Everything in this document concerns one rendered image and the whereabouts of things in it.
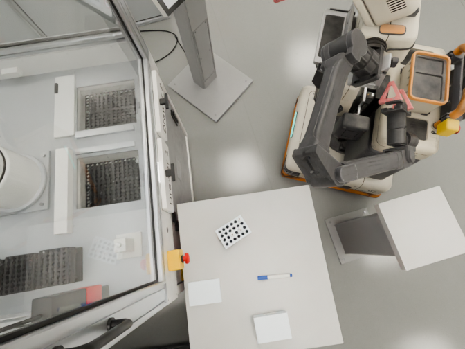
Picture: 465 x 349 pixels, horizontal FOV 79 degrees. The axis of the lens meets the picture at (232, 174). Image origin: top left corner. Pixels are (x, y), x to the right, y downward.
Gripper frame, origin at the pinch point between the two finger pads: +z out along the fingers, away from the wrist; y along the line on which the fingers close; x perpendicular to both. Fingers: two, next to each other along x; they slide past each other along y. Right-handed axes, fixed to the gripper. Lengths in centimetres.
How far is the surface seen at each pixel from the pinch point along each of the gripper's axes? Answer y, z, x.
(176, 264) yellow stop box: -47, -64, -57
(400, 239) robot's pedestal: 27, -54, -6
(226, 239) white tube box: -26, -57, -54
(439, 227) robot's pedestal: 39, -48, 5
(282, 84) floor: 69, 49, -101
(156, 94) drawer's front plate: -50, 1, -75
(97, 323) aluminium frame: -85, -62, -22
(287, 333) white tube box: -14, -88, -31
